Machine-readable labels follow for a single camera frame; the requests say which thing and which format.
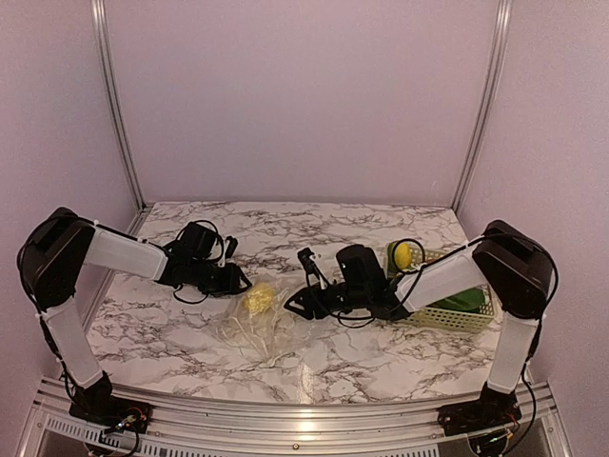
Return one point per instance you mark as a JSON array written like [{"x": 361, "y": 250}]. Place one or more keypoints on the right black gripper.
[{"x": 307, "y": 297}]

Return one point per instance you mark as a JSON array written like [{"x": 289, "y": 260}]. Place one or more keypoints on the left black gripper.
[{"x": 231, "y": 284}]

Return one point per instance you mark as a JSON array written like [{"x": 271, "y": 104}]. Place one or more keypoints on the yellow fake corn cob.
[{"x": 259, "y": 299}]

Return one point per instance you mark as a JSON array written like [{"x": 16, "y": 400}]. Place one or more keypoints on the clear polka-dot zip bag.
[{"x": 264, "y": 338}]

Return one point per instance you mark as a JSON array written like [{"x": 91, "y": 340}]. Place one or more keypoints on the green fake leafy vegetable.
[{"x": 470, "y": 300}]

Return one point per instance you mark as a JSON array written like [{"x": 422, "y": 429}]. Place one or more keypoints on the pale green plastic basket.
[{"x": 436, "y": 317}]

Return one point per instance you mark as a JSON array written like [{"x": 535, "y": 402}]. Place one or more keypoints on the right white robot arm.
[{"x": 518, "y": 273}]

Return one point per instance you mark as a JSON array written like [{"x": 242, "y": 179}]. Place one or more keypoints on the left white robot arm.
[{"x": 50, "y": 262}]

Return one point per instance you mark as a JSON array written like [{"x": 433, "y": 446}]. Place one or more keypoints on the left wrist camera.
[{"x": 230, "y": 244}]

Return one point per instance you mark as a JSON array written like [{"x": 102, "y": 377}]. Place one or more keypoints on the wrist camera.
[
  {"x": 306, "y": 258},
  {"x": 230, "y": 244}
]

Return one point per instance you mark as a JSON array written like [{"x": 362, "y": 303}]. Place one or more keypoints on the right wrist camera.
[{"x": 306, "y": 258}]

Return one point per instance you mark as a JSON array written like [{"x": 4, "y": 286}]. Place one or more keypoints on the front aluminium rail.
[{"x": 190, "y": 426}]

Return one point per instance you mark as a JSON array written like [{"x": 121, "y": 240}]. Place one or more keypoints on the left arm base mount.
[{"x": 97, "y": 404}]

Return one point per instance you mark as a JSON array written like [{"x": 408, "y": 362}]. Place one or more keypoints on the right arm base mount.
[{"x": 495, "y": 406}]

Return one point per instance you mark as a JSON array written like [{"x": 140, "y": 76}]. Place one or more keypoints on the left aluminium frame post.
[{"x": 100, "y": 24}]

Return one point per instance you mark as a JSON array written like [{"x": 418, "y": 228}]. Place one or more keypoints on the aluminium frame post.
[
  {"x": 490, "y": 90},
  {"x": 100, "y": 24}
]

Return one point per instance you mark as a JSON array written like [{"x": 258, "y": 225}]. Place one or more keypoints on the right aluminium frame post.
[{"x": 490, "y": 90}]

